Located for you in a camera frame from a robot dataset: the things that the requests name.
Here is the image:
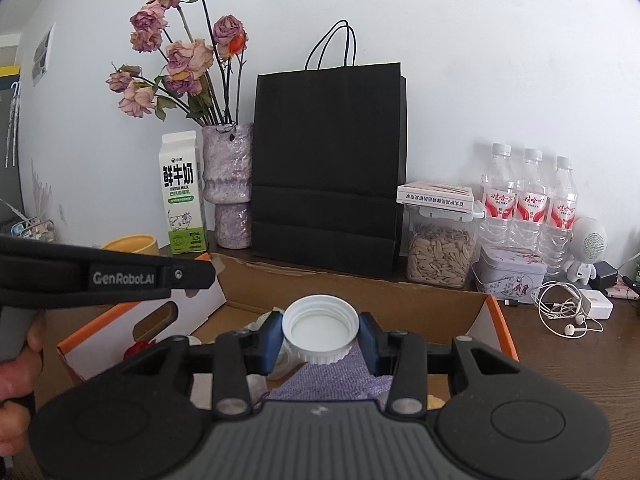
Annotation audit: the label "purple cloth pouch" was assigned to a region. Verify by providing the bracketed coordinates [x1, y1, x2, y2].
[267, 344, 392, 402]

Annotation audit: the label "white jar lid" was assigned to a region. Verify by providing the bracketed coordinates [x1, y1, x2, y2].
[282, 295, 359, 365]
[257, 311, 282, 335]

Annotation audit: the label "red fabric rose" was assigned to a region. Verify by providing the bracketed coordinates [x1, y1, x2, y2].
[122, 340, 155, 361]

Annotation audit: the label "yellow white plush toy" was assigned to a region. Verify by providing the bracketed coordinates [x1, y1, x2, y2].
[427, 393, 445, 411]

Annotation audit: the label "person left hand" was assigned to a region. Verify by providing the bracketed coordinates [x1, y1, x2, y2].
[0, 312, 46, 457]

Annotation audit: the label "red cardboard box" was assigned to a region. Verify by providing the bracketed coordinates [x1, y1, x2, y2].
[56, 254, 518, 382]

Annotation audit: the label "yellow ceramic mug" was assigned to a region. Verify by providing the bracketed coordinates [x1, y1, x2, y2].
[102, 234, 160, 256]

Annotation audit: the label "clear seed container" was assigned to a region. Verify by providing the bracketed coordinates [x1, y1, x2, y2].
[405, 202, 485, 289]

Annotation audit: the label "grey metal tin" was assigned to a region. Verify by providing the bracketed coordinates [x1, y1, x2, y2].
[472, 246, 547, 304]

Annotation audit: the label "left water bottle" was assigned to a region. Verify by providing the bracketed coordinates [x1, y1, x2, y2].
[480, 143, 516, 246]

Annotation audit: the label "water bottle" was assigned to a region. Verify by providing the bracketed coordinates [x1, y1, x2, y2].
[539, 156, 578, 278]
[510, 148, 548, 250]
[480, 143, 516, 246]

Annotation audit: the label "white earphones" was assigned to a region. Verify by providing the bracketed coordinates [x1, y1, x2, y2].
[532, 281, 604, 340]

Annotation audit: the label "white flat box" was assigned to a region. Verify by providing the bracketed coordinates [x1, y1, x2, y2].
[396, 181, 475, 214]

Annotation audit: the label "middle water bottle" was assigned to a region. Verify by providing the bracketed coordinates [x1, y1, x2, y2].
[510, 148, 548, 250]

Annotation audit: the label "white green milk carton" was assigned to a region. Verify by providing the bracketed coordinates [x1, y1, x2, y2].
[158, 130, 207, 255]

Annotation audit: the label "black paper bag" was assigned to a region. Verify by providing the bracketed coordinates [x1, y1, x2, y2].
[249, 19, 408, 281]

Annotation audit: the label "right water bottle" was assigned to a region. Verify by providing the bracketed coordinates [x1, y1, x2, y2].
[539, 156, 578, 278]

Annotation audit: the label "white charger block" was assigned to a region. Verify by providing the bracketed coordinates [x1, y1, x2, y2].
[579, 289, 614, 321]

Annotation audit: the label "purple ceramic vase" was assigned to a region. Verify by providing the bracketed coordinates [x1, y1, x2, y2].
[202, 124, 253, 249]

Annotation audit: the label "black power adapter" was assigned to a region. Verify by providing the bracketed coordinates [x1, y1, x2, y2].
[593, 261, 618, 290]

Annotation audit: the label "white robot figurine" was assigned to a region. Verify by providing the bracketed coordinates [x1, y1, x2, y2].
[563, 217, 608, 285]

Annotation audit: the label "dried rose bouquet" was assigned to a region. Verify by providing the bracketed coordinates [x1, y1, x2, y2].
[106, 0, 248, 127]

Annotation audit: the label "wire rack with items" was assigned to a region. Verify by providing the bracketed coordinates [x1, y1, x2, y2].
[1, 218, 56, 243]

